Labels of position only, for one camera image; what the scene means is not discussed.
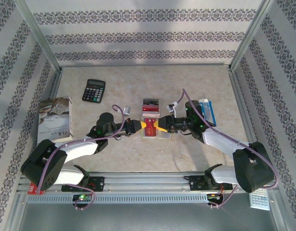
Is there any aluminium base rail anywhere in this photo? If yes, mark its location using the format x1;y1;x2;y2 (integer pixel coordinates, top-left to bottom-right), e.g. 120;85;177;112
17;171;276;193

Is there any grey slotted cable duct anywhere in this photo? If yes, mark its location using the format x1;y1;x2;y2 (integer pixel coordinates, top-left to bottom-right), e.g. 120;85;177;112
27;193;210;205

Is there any white paperback book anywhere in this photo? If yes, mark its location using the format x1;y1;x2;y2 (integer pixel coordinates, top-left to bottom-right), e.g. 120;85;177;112
37;96;74;144

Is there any aluminium frame post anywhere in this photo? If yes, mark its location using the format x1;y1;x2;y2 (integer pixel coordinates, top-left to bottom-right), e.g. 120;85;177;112
14;0;63;72
229;0;278;72

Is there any grey sheet metal panel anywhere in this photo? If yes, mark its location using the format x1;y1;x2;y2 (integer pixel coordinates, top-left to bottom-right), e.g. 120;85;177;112
17;202;285;231

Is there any red VIP card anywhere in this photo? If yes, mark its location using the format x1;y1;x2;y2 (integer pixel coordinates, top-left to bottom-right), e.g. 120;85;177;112
144;117;159;138

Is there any aluminium cross rail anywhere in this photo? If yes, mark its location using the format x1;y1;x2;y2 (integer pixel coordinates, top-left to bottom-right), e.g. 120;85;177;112
60;63;232;68

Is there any gold scientific calculator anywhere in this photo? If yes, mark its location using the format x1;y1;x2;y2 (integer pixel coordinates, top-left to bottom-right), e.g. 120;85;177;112
249;187;271;211

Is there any clear plastic card case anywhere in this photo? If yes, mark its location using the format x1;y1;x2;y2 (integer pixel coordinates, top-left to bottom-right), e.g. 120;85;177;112
141;117;173;140

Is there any aluminium side rail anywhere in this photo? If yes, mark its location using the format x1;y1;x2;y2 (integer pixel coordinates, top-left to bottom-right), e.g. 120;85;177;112
27;68;64;174
228;67;266;173

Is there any red cardboard box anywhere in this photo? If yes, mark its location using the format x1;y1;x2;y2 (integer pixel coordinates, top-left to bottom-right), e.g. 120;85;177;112
29;182;46;195

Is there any black desktop calculator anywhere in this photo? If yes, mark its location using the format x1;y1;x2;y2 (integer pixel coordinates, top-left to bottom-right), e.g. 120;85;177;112
81;78;106;104

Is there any blue white packet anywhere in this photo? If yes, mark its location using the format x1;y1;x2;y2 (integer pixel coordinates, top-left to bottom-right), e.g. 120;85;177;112
199;98;217;126

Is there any white card with pink pattern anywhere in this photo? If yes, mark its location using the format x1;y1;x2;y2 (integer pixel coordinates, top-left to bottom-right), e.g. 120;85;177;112
142;111;160;119

